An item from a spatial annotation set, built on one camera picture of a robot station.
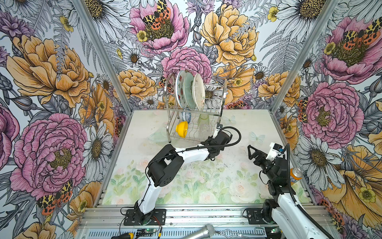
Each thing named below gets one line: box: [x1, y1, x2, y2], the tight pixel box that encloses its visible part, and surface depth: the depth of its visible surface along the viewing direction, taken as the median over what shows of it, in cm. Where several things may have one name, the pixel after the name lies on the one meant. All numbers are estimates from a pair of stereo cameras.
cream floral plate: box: [191, 73, 206, 111], surface depth 91 cm
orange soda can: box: [289, 167, 303, 181], surface depth 79 cm
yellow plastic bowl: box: [175, 120, 189, 138], surface depth 98 cm
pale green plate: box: [183, 71, 196, 110], surface depth 81 cm
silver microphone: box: [180, 224, 216, 239], surface depth 69 cm
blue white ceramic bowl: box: [181, 111, 192, 124], surface depth 104 cm
